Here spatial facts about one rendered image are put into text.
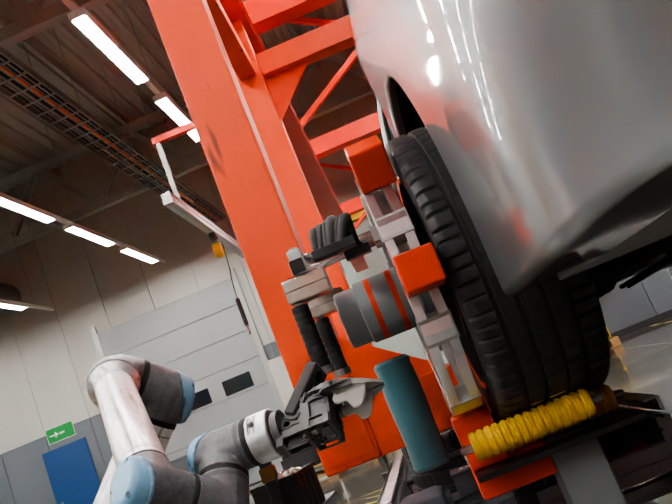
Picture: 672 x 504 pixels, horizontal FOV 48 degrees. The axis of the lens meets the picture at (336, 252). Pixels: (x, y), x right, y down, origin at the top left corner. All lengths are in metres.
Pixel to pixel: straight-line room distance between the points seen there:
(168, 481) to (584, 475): 0.83
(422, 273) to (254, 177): 1.01
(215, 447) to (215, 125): 1.16
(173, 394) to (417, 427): 0.57
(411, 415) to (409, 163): 0.59
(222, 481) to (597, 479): 0.76
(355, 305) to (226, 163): 0.80
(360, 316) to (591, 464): 0.55
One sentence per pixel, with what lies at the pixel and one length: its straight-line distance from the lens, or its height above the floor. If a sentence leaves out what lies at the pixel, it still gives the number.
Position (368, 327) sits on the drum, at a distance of 1.61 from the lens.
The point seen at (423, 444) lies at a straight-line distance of 1.74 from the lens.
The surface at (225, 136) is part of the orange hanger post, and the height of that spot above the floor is 1.54.
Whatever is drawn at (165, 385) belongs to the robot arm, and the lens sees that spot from 1.83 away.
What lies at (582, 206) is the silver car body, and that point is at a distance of 0.80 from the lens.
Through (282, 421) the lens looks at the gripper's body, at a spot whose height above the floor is 0.69.
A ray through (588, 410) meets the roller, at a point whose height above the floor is 0.50.
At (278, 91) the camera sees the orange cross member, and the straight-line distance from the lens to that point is 4.48.
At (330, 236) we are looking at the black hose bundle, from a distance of 1.49.
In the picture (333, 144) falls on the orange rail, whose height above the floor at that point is 3.26.
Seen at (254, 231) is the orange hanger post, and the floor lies 1.24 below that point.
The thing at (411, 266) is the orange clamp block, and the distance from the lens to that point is 1.31.
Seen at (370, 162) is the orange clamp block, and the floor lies 1.10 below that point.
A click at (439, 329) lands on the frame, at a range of 1.39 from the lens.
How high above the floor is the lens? 0.67
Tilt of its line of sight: 11 degrees up
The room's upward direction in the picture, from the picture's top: 22 degrees counter-clockwise
